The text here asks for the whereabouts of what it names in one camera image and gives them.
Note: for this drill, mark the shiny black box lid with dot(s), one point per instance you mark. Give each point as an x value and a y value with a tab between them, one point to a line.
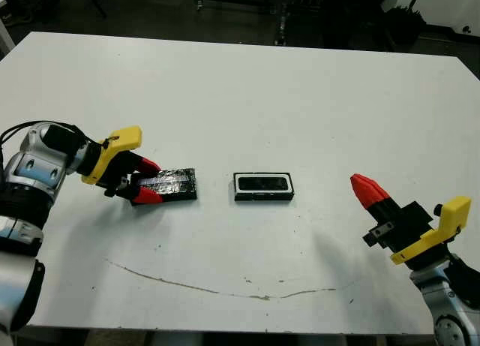
176	184

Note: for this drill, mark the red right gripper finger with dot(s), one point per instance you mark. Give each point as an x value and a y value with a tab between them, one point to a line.
380	196
365	199

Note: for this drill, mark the black slanted leg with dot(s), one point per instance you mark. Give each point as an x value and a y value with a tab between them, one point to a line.
96	2

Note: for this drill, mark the black tangled bundle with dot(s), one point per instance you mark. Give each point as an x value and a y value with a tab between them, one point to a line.
407	21

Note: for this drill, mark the black box white lining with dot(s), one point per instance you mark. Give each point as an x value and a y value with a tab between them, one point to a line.
262	196

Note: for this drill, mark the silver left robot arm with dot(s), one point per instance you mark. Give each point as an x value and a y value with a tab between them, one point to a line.
33	169

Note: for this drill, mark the tall black equipment stack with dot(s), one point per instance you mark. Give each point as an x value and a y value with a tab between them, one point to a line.
337	21

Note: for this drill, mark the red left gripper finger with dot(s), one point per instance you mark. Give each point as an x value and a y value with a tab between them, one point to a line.
150	166
148	198

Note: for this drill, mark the small black floor item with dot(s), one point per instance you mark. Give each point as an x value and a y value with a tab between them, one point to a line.
466	28

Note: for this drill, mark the left gripper body yellow mount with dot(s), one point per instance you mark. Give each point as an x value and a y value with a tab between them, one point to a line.
108	151

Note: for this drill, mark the right gripper body yellow mount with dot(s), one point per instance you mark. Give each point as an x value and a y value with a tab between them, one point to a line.
408	229

